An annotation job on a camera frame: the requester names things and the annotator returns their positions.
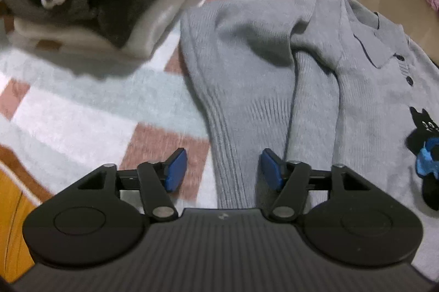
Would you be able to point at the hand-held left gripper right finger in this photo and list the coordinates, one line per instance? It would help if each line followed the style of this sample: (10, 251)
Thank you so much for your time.
(271, 169)

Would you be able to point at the beige folded garment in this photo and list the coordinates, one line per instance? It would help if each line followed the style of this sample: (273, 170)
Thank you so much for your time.
(154, 35)

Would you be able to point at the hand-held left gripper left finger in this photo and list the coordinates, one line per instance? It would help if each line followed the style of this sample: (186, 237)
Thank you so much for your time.
(176, 169)

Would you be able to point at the grey knitted sweater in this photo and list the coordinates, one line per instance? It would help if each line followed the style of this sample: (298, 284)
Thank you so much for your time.
(257, 72)

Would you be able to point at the checked plush mat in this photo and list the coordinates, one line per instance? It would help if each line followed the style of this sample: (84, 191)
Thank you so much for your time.
(68, 107)

